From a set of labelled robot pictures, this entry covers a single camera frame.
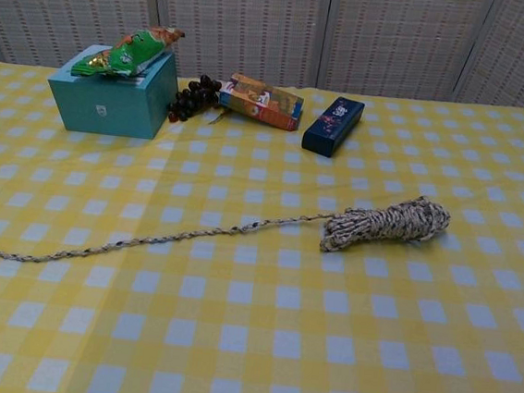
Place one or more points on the orange colourful carton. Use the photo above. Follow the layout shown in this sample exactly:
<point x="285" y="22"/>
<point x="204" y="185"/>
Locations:
<point x="266" y="106"/>

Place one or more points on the dark blue slim box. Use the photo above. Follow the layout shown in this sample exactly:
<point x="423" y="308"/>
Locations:
<point x="331" y="129"/>

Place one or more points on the dark red grape bunch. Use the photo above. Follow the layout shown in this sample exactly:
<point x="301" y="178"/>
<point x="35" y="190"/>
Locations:
<point x="192" y="99"/>

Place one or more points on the yellow checked tablecloth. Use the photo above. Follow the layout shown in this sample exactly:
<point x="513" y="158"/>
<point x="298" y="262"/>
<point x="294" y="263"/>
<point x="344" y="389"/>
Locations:
<point x="250" y="321"/>

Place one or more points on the teal cardboard box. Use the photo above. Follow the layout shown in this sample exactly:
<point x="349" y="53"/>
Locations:
<point x="112" y="108"/>

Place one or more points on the woven folding screen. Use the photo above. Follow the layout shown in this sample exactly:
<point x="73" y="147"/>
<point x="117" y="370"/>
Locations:
<point x="241" y="22"/>

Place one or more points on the green snack bag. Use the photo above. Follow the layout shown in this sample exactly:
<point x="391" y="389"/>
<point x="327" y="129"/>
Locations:
<point x="127" y="55"/>

